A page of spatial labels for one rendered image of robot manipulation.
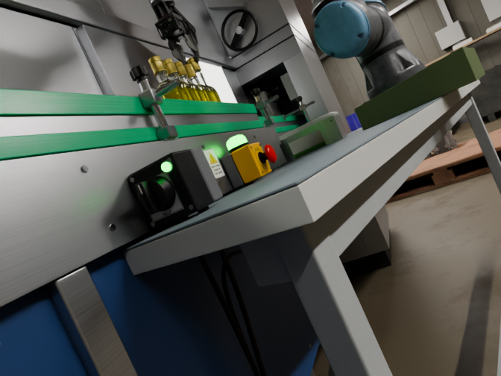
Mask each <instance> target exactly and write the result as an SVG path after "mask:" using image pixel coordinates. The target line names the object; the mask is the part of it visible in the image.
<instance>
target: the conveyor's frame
mask: <svg viewBox="0 0 501 376"><path fill-rule="evenodd" d="M236 135H243V136H245V138H246V140H247V141H248V143H249V144H252V143H255V142H259V143H260V145H261V147H262V150H263V151H264V152H265V150H264V147H265V145H267V144H268V145H271V146H272V147H273V149H274V150H275V152H276V155H277V161H276V163H271V162H270V161H269V160H268V163H269V165H270V167H271V170H272V172H273V171H275V170H277V169H278V168H277V167H278V166H280V165H282V164H284V163H286V162H287V161H286V158H285V156H284V154H283V152H282V149H281V147H280V145H279V143H278V141H277V138H276V137H275V135H274V132H273V130H272V128H270V127H267V128H256V129H250V130H243V131H233V132H227V133H220V134H209V135H203V136H196V137H186V138H180V139H178V140H171V141H165V142H164V140H162V141H156V142H145V143H139V144H133V145H121V146H115V147H109V148H98V149H92V150H86V151H74V152H69V153H62V154H51V155H45V156H39V157H28V158H22V159H15V160H4V161H0V307H2V306H4V305H6V304H8V303H10V302H12V301H14V300H16V299H17V298H20V297H22V296H23V295H26V294H28V293H29V292H32V291H34V290H35V289H38V288H40V287H41V286H44V285H45V288H46V290H47V289H50V288H52V287H54V286H57V285H59V284H61V283H62V282H64V281H67V280H68V279H70V278H73V277H74V276H76V275H78V274H80V273H81V272H84V271H86V270H87V268H86V267H85V266H84V265H85V264H87V263H89V262H91V261H93V260H95V259H97V258H99V257H101V256H103V255H105V254H106V253H108V252H110V251H112V250H114V249H116V248H118V247H120V246H122V245H124V244H126V243H128V242H130V241H132V240H134V239H136V238H138V237H140V236H142V235H144V234H146V233H148V232H150V231H152V229H151V226H150V225H149V223H148V220H147V219H146V216H145V214H144V212H143V210H142V208H141V206H140V203H139V201H138V199H137V197H136V195H135V193H134V191H133V188H132V186H131V185H130V182H129V180H128V178H127V177H128V176H129V175H131V174H132V173H134V172H136V171H138V170H140V169H141V168H143V167H145V166H147V165H149V164H151V163H153V162H154V161H156V160H159V159H160V158H161V157H164V156H166V155H167V154H170V153H172V152H176V151H183V150H187V149H192V148H202V150H203V153H204V155H205V157H206V159H207V162H208V164H209V166H210V168H211V170H212V173H213V174H214V176H215V179H216V181H217V183H218V185H219V187H220V190H221V192H222V194H225V193H226V192H229V191H231V190H232V189H234V188H233V185H232V184H231V182H230V179H229V177H228V175H227V173H226V170H225V168H224V166H223V164H222V162H221V158H222V157H223V156H225V155H227V154H229V150H228V148H227V141H228V140H229V139H230V138H231V137H234V136H236Z"/></svg>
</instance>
